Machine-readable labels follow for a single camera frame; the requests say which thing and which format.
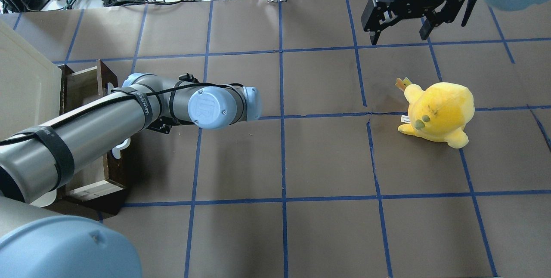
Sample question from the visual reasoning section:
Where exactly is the beige board panel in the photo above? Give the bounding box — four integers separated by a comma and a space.
0, 22, 62, 140

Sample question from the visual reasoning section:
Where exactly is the yellow plush chick toy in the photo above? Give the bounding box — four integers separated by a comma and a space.
395, 78, 475, 149

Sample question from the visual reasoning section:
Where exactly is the white drawer handle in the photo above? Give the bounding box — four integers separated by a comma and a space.
106, 82, 131, 160

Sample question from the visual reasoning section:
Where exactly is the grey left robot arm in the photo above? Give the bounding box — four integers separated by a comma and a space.
0, 73, 262, 278

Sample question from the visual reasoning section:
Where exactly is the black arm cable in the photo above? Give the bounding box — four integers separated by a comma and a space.
0, 82, 246, 147

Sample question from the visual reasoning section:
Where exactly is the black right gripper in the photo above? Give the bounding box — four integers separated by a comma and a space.
361, 0, 478, 46

